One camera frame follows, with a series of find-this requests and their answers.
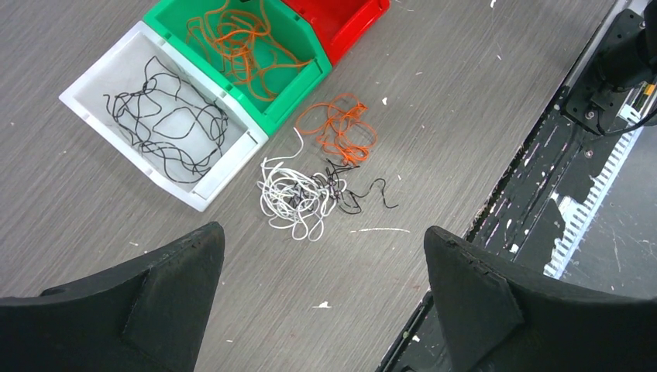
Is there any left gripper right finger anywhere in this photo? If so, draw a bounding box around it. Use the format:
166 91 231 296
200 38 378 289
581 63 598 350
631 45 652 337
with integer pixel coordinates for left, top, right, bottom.
424 226 656 371

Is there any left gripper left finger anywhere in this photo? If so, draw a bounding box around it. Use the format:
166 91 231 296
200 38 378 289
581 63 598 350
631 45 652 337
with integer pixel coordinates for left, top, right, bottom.
1 222 225 371

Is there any orange white cable bundle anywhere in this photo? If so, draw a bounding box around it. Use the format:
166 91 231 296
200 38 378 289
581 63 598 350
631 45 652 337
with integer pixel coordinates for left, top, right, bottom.
258 127 340 243

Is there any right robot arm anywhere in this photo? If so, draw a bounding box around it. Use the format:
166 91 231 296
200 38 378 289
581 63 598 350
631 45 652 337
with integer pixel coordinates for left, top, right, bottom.
561 1 656 136

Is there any white plastic bin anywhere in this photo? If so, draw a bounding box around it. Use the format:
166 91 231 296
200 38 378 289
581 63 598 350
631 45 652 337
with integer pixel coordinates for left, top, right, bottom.
60 22 268 212

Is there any green plastic bin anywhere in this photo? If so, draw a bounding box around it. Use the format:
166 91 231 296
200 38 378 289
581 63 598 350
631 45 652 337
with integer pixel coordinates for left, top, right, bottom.
143 0 332 136

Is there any red plastic bin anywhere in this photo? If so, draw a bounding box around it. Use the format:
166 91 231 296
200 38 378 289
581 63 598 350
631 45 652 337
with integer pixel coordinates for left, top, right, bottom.
284 0 390 66

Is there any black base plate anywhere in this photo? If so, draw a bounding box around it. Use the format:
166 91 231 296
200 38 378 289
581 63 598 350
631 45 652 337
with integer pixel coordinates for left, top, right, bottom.
377 0 657 372

